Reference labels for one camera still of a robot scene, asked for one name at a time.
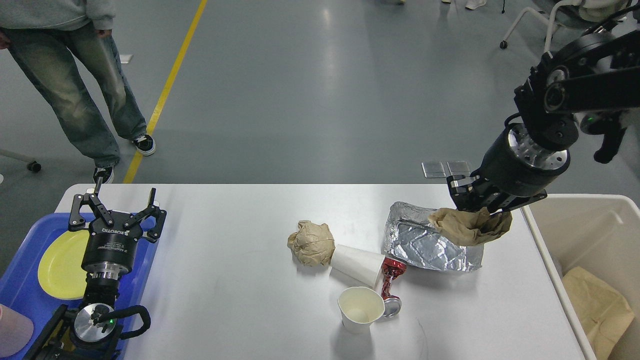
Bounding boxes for pink mug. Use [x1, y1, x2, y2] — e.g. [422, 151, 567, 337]
[0, 304, 34, 358]

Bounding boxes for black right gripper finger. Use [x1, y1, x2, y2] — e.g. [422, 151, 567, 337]
[446, 174, 493, 214]
[487, 197, 531, 214]

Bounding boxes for white paper cup lying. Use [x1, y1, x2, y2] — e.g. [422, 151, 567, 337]
[330, 244, 386, 289]

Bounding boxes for office chair caster leg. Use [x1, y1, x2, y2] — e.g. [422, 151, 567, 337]
[0, 148, 42, 173]

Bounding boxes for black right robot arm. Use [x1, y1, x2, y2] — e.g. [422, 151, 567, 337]
[446, 0, 639, 214]

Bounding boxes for brown paper ball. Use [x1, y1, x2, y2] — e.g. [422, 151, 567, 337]
[286, 219, 336, 267]

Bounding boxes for crushed red can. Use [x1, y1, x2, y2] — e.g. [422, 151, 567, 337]
[380, 257, 407, 318]

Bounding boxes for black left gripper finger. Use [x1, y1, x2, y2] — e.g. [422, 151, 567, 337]
[67, 175, 115, 233]
[124, 187, 168, 244]

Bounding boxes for blue plastic tray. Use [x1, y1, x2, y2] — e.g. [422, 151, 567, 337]
[0, 212, 157, 360]

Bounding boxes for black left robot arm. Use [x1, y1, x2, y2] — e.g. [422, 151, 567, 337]
[24, 180, 167, 360]

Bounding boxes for grey office chair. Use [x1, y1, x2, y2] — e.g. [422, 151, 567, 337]
[499, 0, 631, 53]

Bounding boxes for metal floor plate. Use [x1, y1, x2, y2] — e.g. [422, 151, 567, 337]
[422, 161, 447, 179]
[446, 161, 471, 177]

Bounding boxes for yellow plate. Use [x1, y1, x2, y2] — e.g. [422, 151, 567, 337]
[38, 229, 89, 301]

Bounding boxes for white paper cup upright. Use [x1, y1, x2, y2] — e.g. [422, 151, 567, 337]
[337, 286, 385, 334]

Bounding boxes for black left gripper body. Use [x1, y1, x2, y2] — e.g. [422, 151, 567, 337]
[81, 222, 143, 276]

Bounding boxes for left metal floor plate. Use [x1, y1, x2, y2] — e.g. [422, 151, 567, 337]
[422, 161, 447, 179]

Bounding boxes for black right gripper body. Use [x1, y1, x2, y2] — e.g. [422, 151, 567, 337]
[473, 127, 570, 205]

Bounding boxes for crumpled aluminium foil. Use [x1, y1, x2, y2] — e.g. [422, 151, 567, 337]
[381, 202, 484, 272]

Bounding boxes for beige plastic bin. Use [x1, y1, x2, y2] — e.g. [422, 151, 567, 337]
[522, 194, 640, 360]

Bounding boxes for people's feet in background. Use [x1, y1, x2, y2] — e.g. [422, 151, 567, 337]
[441, 0, 488, 10]

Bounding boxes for brown paper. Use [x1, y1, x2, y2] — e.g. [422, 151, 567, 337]
[427, 207, 513, 247]

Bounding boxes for right metal floor plate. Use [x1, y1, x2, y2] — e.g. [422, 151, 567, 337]
[446, 161, 471, 177]

